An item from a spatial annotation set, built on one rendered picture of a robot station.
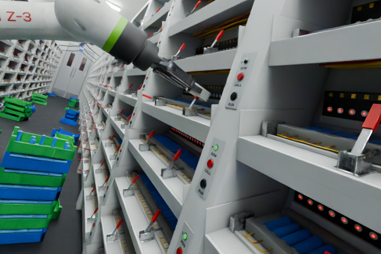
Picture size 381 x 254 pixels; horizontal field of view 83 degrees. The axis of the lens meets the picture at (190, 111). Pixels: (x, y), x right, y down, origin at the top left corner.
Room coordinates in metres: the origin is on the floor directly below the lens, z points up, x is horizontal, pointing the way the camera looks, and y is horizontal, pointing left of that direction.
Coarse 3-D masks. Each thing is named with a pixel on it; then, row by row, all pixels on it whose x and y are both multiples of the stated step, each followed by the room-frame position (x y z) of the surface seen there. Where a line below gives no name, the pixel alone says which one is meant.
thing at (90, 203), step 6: (84, 186) 1.63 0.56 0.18; (90, 186) 1.65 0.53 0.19; (84, 192) 1.57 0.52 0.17; (90, 192) 1.58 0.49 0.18; (84, 198) 1.49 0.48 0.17; (90, 198) 1.48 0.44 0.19; (96, 198) 1.50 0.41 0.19; (84, 204) 1.42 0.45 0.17; (90, 204) 1.43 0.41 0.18; (96, 204) 1.43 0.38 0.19; (90, 210) 1.36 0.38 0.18; (96, 210) 1.25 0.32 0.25; (90, 216) 1.30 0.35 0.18; (90, 222) 1.24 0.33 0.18; (90, 228) 1.20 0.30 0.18
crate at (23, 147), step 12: (12, 132) 1.18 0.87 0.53; (12, 144) 1.06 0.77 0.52; (24, 144) 1.09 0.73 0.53; (36, 144) 1.27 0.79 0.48; (48, 144) 1.32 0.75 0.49; (60, 144) 1.36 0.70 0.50; (72, 144) 1.34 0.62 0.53; (48, 156) 1.16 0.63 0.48; (60, 156) 1.19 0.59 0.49; (72, 156) 1.23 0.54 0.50
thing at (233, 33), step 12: (360, 0) 0.48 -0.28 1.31; (372, 0) 0.46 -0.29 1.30; (216, 36) 1.01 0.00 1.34; (228, 36) 0.92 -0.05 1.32; (336, 72) 0.48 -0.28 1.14; (348, 72) 0.46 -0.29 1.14; (360, 72) 0.44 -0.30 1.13; (372, 72) 0.42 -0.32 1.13; (204, 84) 0.97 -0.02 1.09; (216, 84) 0.89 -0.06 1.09; (336, 84) 0.47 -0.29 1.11; (348, 84) 0.45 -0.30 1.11; (360, 84) 0.43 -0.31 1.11; (372, 84) 0.41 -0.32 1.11; (288, 204) 0.49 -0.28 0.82; (324, 228) 0.42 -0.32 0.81
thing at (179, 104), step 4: (168, 100) 0.90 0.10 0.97; (172, 100) 0.87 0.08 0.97; (168, 104) 0.86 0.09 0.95; (172, 104) 0.84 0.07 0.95; (176, 104) 0.83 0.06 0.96; (180, 104) 0.80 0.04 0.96; (184, 104) 0.77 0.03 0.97; (188, 104) 0.74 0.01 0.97; (200, 108) 0.67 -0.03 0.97; (204, 108) 0.65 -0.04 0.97; (208, 108) 0.63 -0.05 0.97; (200, 112) 0.68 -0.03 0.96; (204, 112) 0.65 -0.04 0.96; (208, 112) 0.63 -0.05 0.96
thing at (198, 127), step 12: (144, 96) 1.02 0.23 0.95; (156, 96) 1.03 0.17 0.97; (168, 96) 1.07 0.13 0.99; (192, 96) 0.97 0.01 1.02; (144, 108) 0.98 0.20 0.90; (156, 108) 0.82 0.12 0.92; (168, 108) 0.79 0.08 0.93; (216, 108) 0.48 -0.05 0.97; (168, 120) 0.71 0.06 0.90; (180, 120) 0.63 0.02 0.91; (192, 120) 0.56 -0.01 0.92; (204, 120) 0.56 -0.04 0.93; (192, 132) 0.56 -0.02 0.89; (204, 132) 0.51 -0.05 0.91
